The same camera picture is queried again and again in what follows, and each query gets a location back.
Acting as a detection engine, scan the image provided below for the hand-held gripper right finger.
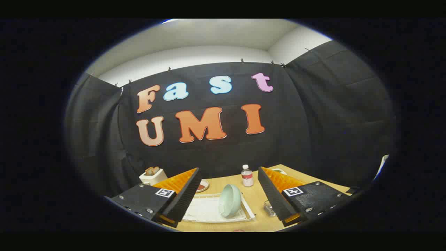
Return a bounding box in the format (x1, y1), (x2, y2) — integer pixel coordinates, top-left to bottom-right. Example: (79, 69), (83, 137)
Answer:
(257, 166), (351, 227)

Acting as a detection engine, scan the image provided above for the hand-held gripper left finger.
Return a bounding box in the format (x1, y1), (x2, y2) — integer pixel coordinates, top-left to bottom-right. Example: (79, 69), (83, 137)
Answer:
(111, 167), (202, 228)

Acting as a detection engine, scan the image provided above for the white dish rack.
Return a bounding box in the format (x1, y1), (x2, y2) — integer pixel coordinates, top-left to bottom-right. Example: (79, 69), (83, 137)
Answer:
(181, 193), (256, 223)

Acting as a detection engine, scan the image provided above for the pale green plate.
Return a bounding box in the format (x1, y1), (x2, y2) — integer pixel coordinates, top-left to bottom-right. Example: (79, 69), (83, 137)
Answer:
(218, 184), (242, 218)

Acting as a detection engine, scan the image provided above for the clear water bottle red label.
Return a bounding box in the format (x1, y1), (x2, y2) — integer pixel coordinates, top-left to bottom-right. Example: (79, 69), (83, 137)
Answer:
(241, 165), (254, 187)

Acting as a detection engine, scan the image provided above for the white toaster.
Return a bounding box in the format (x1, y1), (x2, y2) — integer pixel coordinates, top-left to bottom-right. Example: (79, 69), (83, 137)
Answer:
(139, 169), (168, 185)

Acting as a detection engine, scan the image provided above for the black backdrop cloth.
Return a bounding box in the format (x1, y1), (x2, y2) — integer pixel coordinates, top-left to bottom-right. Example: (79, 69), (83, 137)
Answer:
(64, 40), (398, 199)

